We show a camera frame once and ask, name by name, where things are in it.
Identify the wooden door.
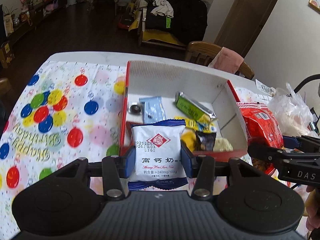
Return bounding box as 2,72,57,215
214,0,277,57

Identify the wooden chair left side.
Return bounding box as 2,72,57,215
0,77,12,97

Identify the white garment on sofa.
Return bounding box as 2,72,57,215
151,0,174,18

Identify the wooden chair far side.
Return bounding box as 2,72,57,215
184,41,254,80

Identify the pink cloth on chair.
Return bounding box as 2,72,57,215
208,47,244,74

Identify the red cardboard box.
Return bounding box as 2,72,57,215
120,61,247,161

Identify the black snack packet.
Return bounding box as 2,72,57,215
195,131,216,151

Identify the balloon birthday tablecloth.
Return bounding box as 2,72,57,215
0,61,313,240

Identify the yellow minion candy packet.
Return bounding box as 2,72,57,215
174,116,217,133

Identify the red snack packet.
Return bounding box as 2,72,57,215
236,101,286,177

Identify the silver triangular chocolate packet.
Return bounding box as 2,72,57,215
127,102,143,115

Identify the grey desk lamp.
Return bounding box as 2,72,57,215
294,74,320,93

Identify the pale yellow snack packet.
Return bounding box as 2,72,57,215
213,138,234,152

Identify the light blue snack packet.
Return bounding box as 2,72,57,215
139,96,166,124

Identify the green snack bar packet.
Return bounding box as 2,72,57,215
175,92,216,124

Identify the clear plastic bag of snacks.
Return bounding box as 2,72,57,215
267,83,315,136

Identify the black sofa with clothes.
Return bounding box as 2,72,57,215
141,0,207,47

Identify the person's right hand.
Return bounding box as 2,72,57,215
305,186,319,231

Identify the small yellow snack packet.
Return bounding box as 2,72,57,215
181,130,197,152

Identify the white blue milk biscuit packet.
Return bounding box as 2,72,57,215
128,119,188,191

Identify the wooden chair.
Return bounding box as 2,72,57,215
0,77,12,97
184,41,254,80

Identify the framed wall picture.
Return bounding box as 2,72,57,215
309,0,320,12

